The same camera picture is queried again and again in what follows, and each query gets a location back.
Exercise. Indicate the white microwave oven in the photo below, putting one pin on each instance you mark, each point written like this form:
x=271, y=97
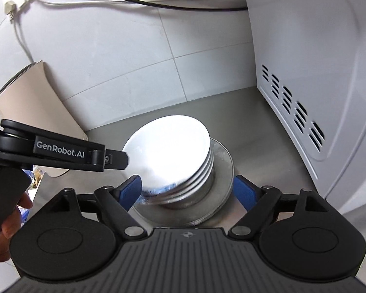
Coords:
x=308, y=52

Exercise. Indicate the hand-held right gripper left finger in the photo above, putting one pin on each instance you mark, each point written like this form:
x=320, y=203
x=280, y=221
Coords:
x=130, y=192

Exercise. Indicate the white ceramic bowl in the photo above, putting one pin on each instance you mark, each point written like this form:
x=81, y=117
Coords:
x=208, y=175
x=206, y=184
x=198, y=197
x=167, y=149

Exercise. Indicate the beige electric kettle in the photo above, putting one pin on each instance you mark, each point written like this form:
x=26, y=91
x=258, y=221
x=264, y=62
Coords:
x=33, y=103

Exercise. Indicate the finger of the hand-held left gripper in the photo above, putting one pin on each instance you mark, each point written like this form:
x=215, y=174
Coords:
x=116, y=159

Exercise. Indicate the person's left hand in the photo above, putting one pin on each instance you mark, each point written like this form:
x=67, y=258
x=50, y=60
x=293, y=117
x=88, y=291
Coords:
x=12, y=222

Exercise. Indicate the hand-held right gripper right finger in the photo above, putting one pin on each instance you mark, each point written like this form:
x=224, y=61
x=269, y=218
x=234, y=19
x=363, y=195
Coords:
x=244, y=190

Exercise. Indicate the white power plug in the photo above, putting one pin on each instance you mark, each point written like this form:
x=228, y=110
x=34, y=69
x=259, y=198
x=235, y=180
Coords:
x=10, y=8

